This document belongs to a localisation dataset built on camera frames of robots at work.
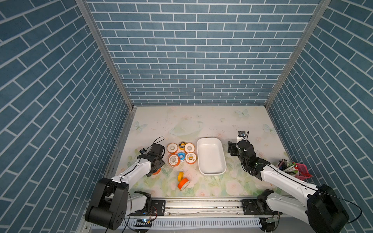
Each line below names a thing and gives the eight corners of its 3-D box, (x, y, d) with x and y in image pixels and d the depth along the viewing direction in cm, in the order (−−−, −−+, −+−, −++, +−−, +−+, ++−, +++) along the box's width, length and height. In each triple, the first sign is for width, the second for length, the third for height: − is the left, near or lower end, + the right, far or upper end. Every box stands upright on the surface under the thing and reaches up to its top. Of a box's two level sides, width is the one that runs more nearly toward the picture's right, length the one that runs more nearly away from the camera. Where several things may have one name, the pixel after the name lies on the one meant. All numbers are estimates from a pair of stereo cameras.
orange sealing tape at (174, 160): (168, 166, 89) (167, 164, 87) (169, 157, 94) (168, 154, 91) (180, 166, 89) (179, 164, 87) (180, 157, 94) (180, 154, 91)
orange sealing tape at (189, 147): (184, 153, 95) (184, 151, 93) (184, 145, 99) (184, 142, 97) (194, 153, 95) (195, 151, 93) (194, 145, 99) (194, 142, 97)
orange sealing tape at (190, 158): (185, 164, 90) (185, 162, 87) (185, 155, 94) (185, 152, 91) (196, 164, 90) (196, 162, 87) (196, 155, 94) (196, 152, 91)
